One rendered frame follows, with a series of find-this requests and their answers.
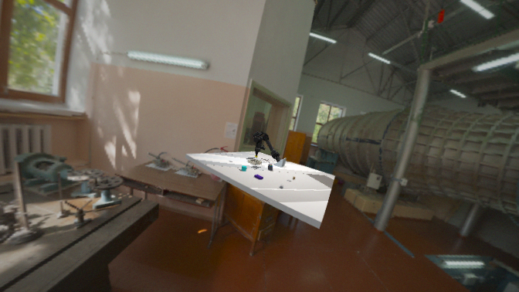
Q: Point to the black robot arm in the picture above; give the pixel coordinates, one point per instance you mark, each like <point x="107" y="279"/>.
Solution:
<point x="257" y="138"/>

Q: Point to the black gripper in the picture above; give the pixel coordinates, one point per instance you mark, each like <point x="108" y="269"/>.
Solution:
<point x="257" y="149"/>

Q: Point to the beige shallow tray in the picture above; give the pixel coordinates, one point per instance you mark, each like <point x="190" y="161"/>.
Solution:
<point x="254" y="162"/>

